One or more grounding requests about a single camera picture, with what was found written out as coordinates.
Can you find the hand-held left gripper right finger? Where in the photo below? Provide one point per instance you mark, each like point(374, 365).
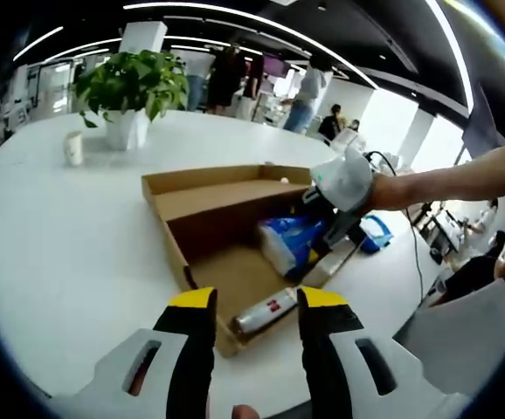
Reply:
point(331, 349)

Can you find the green leafy plant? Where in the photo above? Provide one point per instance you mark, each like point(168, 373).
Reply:
point(134, 83)

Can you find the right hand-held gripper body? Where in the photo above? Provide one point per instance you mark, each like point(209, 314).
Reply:
point(346, 187)

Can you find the long ceiling light strip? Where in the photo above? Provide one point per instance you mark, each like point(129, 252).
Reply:
point(252, 17)

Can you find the brown cardboard shoe box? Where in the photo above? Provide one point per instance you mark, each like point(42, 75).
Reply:
point(217, 218)

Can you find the purple wall screen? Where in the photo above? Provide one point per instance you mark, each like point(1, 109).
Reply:
point(275, 65)

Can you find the white pump bottle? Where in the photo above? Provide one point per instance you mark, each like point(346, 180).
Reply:
point(265, 312)

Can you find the blue soft tissue pack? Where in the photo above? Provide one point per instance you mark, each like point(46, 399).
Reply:
point(287, 244)

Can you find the grey chair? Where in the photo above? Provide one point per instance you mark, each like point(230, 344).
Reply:
point(458, 345)

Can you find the blue wet wipes pack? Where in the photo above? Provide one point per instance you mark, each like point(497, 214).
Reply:
point(377, 233)

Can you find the white paper cup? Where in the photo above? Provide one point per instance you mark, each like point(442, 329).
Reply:
point(73, 148)

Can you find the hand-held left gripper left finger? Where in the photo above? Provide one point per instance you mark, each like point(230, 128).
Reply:
point(191, 349)

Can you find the white plant pot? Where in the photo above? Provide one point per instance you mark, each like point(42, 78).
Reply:
point(126, 131)

